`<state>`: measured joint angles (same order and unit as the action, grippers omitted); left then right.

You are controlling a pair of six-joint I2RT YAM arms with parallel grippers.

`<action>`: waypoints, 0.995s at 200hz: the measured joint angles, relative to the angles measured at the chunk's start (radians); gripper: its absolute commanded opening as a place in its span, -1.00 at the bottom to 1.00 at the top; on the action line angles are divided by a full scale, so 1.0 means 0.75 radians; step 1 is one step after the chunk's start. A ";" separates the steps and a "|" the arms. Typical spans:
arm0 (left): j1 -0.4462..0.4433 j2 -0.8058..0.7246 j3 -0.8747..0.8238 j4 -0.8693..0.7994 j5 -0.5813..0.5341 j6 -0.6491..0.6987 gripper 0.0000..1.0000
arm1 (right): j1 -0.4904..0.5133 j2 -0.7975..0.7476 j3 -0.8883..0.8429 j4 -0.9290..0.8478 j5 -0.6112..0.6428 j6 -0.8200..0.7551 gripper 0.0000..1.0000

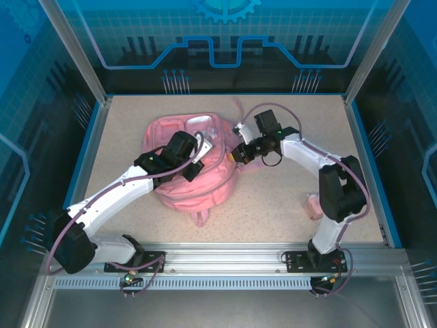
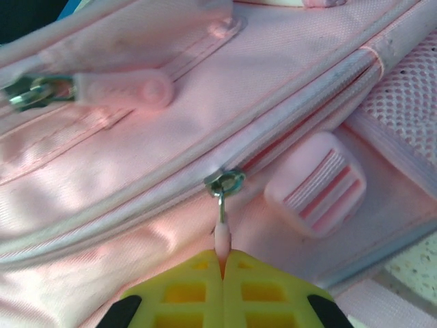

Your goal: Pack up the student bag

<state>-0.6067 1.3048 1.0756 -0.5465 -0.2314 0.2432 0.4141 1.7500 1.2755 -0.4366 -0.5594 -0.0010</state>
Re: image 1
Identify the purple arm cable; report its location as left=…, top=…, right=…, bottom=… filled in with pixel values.
left=46, top=131, right=206, bottom=299
left=241, top=102, right=372, bottom=299

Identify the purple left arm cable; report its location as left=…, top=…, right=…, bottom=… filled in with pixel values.
left=46, top=131, right=206, bottom=299

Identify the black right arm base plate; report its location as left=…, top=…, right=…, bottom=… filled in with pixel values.
left=285, top=250, right=348, bottom=273

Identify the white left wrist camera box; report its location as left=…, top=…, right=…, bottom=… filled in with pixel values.
left=191, top=131, right=214, bottom=163

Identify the grey metal bench panel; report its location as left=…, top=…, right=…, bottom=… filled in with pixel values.
left=42, top=288, right=410, bottom=328

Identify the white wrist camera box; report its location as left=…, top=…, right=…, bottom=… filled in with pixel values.
left=231, top=122, right=252, bottom=144
left=191, top=131, right=214, bottom=163

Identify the aluminium mounting rail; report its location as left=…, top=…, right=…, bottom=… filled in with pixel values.
left=44, top=241, right=409, bottom=278

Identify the slotted grey cable duct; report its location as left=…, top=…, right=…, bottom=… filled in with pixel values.
left=53, top=275, right=313, bottom=291

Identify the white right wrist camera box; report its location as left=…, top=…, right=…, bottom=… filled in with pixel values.
left=231, top=122, right=252, bottom=144

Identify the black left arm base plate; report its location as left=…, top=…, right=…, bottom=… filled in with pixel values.
left=104, top=251, right=167, bottom=274

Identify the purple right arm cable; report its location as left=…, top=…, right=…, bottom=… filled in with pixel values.
left=241, top=102, right=372, bottom=299

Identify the pink school backpack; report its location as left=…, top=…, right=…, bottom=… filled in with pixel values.
left=141, top=96, right=266, bottom=228

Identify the small pink box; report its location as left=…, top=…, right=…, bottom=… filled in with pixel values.
left=305, top=192, right=324, bottom=221

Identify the aluminium frame post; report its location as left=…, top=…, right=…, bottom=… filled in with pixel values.
left=343, top=0, right=409, bottom=106
left=38, top=0, right=114, bottom=106

